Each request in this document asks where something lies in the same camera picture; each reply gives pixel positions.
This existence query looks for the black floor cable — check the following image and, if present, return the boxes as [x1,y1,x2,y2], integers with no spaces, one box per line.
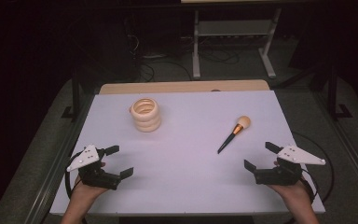
[138,59,194,83]

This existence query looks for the makeup brush with gold ferrule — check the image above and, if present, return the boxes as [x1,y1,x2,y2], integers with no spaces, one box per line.
[216,115,252,155]

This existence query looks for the tangle of black floor cables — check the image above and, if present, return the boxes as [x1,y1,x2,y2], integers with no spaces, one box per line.
[198,46,241,65]

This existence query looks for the person's left hand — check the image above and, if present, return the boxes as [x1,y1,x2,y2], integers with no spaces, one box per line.
[71,161,108,202]

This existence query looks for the person's right hand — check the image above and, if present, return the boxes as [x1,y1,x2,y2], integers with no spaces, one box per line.
[266,160,312,204]

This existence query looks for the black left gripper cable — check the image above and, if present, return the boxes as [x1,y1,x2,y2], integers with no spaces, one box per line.
[63,151,86,200]

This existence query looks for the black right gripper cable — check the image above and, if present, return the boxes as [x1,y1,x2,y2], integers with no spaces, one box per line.
[292,130,336,203]

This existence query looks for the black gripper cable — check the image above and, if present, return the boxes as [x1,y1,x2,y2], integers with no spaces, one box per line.
[63,151,86,200]
[292,130,336,203]

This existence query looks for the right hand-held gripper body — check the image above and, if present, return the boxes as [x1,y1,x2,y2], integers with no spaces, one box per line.
[254,145,326,187]

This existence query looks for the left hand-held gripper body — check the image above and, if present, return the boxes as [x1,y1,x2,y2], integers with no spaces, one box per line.
[66,144,122,191]

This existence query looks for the white metal stand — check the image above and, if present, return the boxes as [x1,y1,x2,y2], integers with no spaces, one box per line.
[191,7,282,80]

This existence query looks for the black metal stand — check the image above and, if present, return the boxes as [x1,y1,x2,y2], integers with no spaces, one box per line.
[61,68,82,121]
[328,62,354,121]

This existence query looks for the white table mat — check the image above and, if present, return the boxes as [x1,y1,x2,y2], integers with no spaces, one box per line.
[49,90,326,217]

